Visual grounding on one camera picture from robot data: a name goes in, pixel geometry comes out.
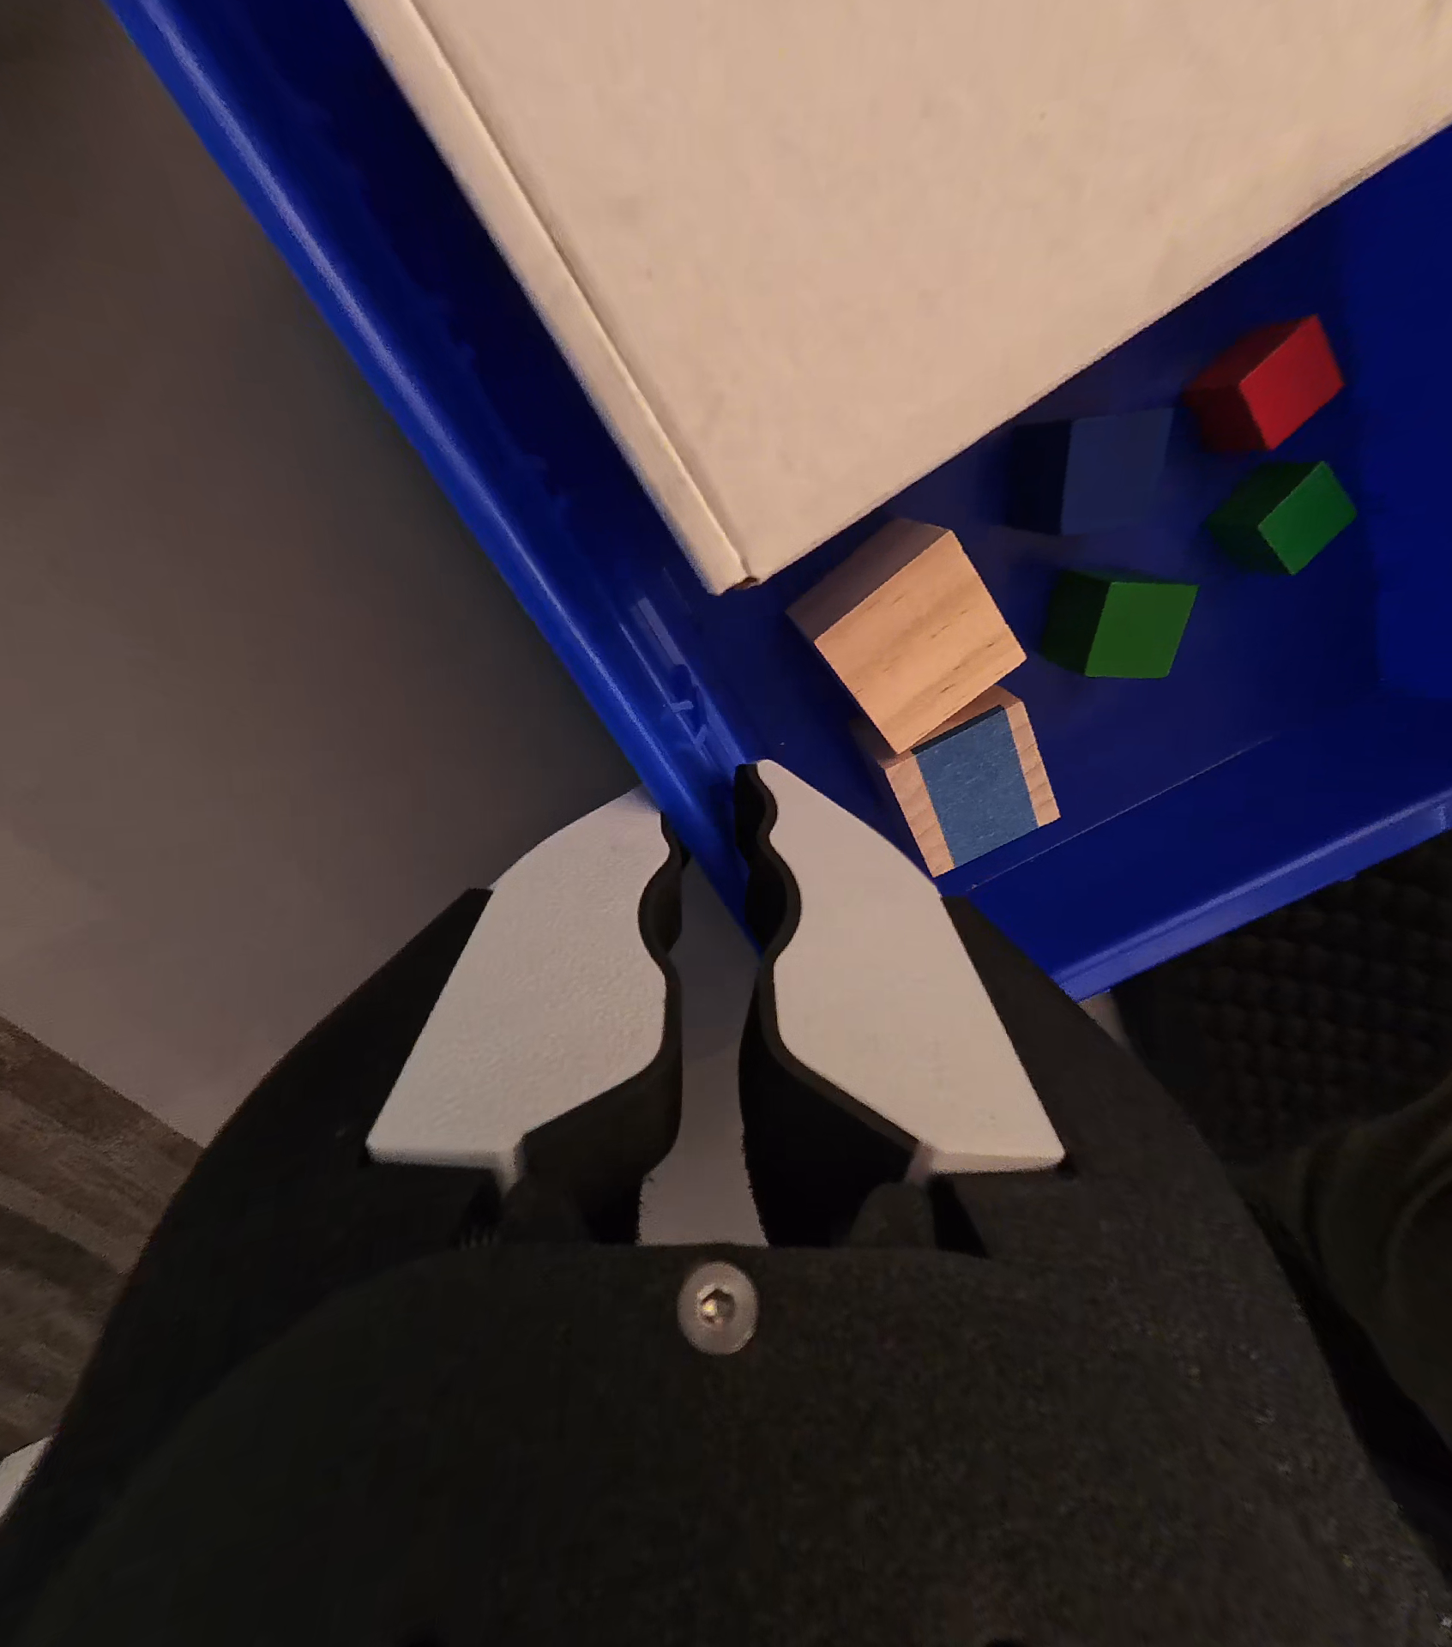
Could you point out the green wooden cube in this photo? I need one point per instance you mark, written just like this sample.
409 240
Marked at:
1134 628
1296 524

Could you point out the blue plastic bin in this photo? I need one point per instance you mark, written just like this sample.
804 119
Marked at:
1192 877

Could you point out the white cardboard mailer box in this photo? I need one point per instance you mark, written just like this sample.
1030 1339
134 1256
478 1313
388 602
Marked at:
871 256

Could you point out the person's olive trousers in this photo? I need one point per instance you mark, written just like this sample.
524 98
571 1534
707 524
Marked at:
1445 1220

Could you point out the red wooden cube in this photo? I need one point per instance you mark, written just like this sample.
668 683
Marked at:
1273 384

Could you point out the blue-faced wooden cube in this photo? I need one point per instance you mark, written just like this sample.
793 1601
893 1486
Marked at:
975 787

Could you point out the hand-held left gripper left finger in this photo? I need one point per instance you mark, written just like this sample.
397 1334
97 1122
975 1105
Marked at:
532 1003

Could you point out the black mat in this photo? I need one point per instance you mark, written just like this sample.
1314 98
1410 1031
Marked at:
1306 988

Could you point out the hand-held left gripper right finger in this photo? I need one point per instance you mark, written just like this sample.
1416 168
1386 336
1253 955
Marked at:
906 1028

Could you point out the plain wooden cube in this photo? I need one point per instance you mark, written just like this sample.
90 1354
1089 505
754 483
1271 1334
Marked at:
922 628

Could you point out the dark blue wooden cube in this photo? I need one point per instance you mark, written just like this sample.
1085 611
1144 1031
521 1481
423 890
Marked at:
1113 468

